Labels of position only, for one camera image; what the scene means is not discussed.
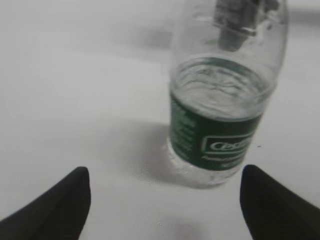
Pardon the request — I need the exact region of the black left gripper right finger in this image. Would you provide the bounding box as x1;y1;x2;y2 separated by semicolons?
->
239;164;320;240

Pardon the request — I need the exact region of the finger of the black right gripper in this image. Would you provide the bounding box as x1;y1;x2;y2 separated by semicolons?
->
214;0;278;52

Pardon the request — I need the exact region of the clear cestbon water bottle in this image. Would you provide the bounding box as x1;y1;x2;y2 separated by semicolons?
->
168;0;289;188

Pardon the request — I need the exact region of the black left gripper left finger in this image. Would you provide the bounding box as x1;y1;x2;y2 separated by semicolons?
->
0;166;91;240

